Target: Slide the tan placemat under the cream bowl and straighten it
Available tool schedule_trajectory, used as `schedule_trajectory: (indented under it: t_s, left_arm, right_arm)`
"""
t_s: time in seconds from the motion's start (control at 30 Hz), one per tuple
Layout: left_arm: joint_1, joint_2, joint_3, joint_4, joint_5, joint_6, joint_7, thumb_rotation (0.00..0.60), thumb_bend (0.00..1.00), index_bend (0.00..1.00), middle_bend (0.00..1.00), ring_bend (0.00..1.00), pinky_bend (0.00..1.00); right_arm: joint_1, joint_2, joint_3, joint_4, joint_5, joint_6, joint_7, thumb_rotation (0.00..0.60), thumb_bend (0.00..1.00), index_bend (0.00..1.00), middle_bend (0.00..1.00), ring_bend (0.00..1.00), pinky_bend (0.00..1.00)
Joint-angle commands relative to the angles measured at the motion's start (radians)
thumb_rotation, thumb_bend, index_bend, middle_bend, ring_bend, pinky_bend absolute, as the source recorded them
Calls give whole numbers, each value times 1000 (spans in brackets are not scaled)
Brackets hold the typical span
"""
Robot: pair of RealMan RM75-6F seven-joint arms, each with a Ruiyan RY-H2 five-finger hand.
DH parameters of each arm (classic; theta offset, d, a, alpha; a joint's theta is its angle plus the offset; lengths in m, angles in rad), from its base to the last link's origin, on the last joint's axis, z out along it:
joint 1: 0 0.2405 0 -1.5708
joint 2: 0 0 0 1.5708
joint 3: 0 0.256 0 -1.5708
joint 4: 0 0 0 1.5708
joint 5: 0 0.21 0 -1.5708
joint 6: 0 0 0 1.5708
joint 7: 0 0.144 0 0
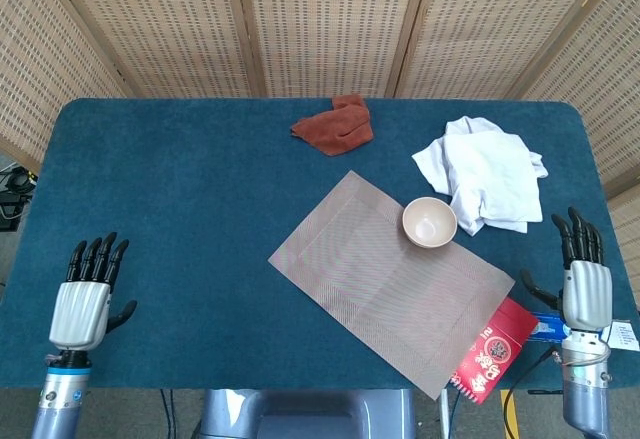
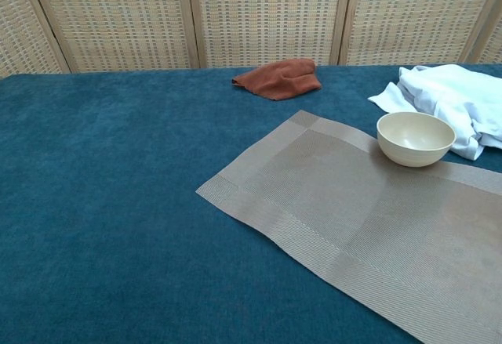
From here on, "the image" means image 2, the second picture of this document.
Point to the blue plush table cover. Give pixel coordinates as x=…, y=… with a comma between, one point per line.
x=117, y=183

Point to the cream bowl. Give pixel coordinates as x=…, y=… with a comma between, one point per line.
x=415, y=144

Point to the crumpled white cloth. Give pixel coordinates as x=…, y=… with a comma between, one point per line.
x=443, y=89

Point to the rust brown cloth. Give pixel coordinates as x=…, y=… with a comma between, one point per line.
x=282, y=79

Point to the woven wooden folding screen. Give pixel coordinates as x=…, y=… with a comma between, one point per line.
x=266, y=15

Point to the beige woven placemat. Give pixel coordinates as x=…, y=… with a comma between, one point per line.
x=353, y=222

